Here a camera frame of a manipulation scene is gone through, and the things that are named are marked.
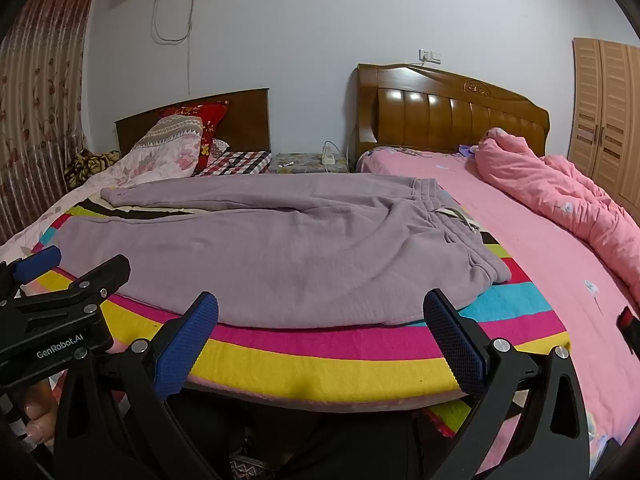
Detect white air conditioner cable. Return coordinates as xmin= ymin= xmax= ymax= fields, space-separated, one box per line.
xmin=152 ymin=0 xmax=196 ymax=101

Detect tiger print blanket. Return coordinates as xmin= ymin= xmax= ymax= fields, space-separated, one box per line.
xmin=65 ymin=149 xmax=122 ymax=188

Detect person's dark clothing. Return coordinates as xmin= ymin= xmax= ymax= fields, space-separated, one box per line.
xmin=165 ymin=390 xmax=451 ymax=480

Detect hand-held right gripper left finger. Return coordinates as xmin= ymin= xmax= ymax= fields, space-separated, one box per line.
xmin=52 ymin=291 xmax=221 ymax=480

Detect light wooden wardrobe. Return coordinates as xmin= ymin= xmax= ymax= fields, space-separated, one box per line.
xmin=566 ymin=37 xmax=640 ymax=206

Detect colourful striped blanket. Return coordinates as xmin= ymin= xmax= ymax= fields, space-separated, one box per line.
xmin=30 ymin=197 xmax=573 ymax=436

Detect pink bed sheet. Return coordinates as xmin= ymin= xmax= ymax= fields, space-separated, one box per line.
xmin=357 ymin=147 xmax=640 ymax=461

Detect lilac pants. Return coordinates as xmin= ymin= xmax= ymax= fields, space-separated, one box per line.
xmin=52 ymin=174 xmax=512 ymax=330

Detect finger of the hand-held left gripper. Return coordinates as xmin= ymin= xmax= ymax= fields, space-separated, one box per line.
xmin=0 ymin=246 xmax=62 ymax=306
xmin=17 ymin=254 xmax=132 ymax=311

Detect glossy light wooden headboard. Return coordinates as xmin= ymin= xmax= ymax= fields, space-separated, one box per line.
xmin=348 ymin=62 xmax=551 ymax=171

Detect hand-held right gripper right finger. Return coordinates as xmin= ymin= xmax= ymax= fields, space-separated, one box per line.
xmin=422 ymin=288 xmax=591 ymax=480

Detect person's left hand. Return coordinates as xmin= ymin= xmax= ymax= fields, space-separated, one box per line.
xmin=22 ymin=380 xmax=58 ymax=441

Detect pink floral quilt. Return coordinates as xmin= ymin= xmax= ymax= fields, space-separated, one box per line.
xmin=0 ymin=114 xmax=206 ymax=261

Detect floral pink curtain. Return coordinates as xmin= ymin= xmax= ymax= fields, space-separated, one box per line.
xmin=0 ymin=0 xmax=101 ymax=246

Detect red embroidered pillow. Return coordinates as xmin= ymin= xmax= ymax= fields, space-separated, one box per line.
xmin=160 ymin=100 xmax=231 ymax=173

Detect floral covered nightstand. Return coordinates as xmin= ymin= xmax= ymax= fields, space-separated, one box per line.
xmin=270 ymin=151 xmax=349 ymax=175

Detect dark wooden headboard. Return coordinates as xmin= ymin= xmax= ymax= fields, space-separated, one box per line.
xmin=114 ymin=87 xmax=272 ymax=153

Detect red and black object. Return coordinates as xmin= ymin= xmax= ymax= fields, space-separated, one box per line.
xmin=617 ymin=305 xmax=639 ymax=346

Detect checked bed sheet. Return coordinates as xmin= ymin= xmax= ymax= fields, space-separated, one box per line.
xmin=192 ymin=149 xmax=273 ymax=178

